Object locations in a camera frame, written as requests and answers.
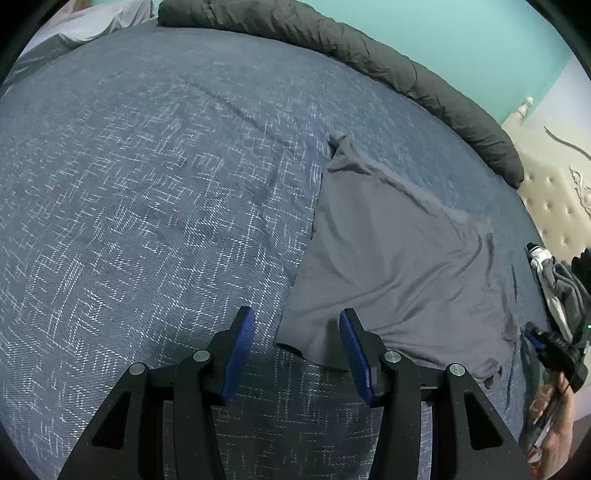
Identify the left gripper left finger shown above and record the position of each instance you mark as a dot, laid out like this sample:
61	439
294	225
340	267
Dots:
125	437

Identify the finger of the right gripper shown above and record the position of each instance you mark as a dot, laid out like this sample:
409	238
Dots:
539	340

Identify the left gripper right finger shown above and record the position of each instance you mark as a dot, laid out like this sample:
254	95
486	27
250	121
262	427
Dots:
470	439

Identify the grey boxer shorts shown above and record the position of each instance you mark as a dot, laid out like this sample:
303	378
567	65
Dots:
423	276

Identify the folded clothes pile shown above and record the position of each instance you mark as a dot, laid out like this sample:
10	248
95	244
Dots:
566	298

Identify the person's right hand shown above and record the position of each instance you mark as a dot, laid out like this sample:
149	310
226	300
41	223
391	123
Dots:
555	449

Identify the cream tufted headboard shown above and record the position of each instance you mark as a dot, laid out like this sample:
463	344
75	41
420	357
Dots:
556	188

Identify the blue bed sheet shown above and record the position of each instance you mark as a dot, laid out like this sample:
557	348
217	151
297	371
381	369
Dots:
155	180

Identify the dark grey rolled duvet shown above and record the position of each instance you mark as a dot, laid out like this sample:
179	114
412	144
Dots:
300	25

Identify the light grey pillow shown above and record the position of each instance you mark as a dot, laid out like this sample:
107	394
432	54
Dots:
69	29

